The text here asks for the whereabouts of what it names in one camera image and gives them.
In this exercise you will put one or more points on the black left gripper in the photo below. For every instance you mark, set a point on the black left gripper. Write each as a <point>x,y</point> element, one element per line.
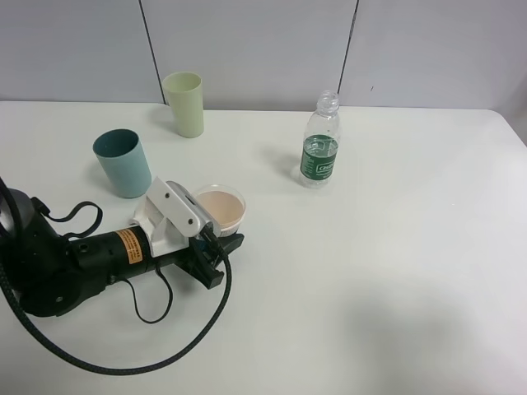
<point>199,260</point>

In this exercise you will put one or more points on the blue sleeved paper cup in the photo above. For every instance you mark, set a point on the blue sleeved paper cup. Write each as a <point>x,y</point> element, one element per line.
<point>224,204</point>

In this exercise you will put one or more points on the clear green-label water bottle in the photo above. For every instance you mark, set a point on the clear green-label water bottle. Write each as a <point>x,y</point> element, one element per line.
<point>321,141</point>

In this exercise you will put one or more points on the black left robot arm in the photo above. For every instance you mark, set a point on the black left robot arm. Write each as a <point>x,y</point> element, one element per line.
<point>52,274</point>

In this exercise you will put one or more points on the teal plastic cup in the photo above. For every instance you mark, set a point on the teal plastic cup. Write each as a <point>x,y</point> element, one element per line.
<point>122,158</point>

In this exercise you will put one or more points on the light green plastic cup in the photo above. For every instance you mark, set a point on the light green plastic cup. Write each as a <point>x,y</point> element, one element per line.
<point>184,94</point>

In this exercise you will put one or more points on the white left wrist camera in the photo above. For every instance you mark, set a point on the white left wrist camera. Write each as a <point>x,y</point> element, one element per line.
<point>170,216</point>

